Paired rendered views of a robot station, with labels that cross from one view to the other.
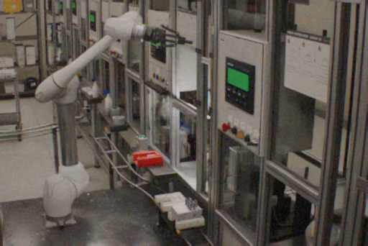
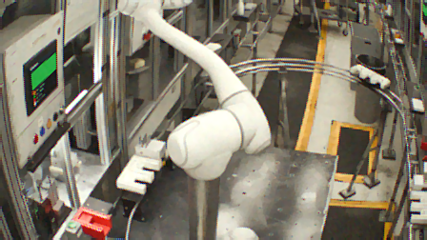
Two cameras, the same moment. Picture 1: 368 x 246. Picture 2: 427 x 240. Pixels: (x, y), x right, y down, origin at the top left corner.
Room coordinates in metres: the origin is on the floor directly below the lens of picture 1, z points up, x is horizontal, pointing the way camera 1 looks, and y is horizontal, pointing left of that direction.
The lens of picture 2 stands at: (4.05, 1.52, 2.30)
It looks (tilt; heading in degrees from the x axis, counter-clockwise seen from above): 28 degrees down; 215
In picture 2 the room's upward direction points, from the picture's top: 1 degrees clockwise
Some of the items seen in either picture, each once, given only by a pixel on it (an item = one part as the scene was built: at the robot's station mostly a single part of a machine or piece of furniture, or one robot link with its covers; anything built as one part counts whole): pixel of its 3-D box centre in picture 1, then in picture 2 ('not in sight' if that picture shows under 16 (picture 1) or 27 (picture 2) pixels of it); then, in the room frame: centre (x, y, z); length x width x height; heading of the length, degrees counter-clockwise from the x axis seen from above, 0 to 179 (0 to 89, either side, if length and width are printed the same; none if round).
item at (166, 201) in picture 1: (178, 213); (143, 172); (2.48, 0.01, 0.84); 0.36 x 0.14 x 0.10; 21
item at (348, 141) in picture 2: not in sight; (354, 150); (0.30, 0.36, 0.01); 1.00 x 0.55 x 0.01; 21
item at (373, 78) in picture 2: not in sight; (370, 79); (0.59, 0.53, 0.84); 0.37 x 0.14 x 0.10; 79
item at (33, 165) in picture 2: (154, 85); (48, 144); (3.18, 0.16, 1.37); 0.36 x 0.04 x 0.04; 21
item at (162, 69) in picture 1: (175, 47); (18, 84); (3.23, 0.03, 1.60); 0.42 x 0.29 x 0.46; 21
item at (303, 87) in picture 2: not in sight; (304, 43); (-1.74, -1.21, 0.01); 5.85 x 0.59 x 0.01; 21
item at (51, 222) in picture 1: (59, 217); not in sight; (2.67, 0.70, 0.71); 0.22 x 0.18 x 0.06; 21
